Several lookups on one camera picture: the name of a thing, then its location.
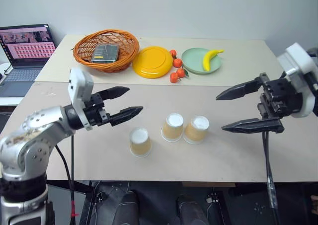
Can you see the dark rounded shape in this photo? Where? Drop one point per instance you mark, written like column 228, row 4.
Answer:
column 129, row 207
column 191, row 210

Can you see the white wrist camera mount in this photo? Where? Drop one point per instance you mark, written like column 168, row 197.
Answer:
column 80, row 84
column 296, row 58

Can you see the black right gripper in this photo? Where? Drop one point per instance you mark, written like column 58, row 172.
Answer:
column 280, row 98

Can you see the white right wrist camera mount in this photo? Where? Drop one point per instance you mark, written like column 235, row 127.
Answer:
column 296, row 58

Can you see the grey open laptop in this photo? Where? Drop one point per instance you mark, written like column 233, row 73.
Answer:
column 27, row 51

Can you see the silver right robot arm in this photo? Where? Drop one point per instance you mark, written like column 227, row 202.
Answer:
column 315, row 81

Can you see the yellow paper cup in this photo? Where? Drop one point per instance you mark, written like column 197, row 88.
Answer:
column 140, row 145
column 172, row 130
column 195, row 133

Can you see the orange wicker basket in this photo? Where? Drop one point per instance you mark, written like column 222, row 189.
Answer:
column 84, row 48

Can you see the black flat box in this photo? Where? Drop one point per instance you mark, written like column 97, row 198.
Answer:
column 104, row 53

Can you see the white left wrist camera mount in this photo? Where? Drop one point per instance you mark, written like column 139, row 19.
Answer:
column 80, row 84

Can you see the green plastic plate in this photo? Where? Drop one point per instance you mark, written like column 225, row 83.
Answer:
column 192, row 59

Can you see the yellow banana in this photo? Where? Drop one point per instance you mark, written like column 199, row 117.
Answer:
column 207, row 59

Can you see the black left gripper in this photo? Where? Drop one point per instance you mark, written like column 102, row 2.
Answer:
column 95, row 113

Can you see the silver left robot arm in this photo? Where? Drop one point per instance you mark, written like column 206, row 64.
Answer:
column 32, row 125

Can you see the yellow plastic plate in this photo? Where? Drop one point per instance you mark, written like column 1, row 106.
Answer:
column 152, row 62

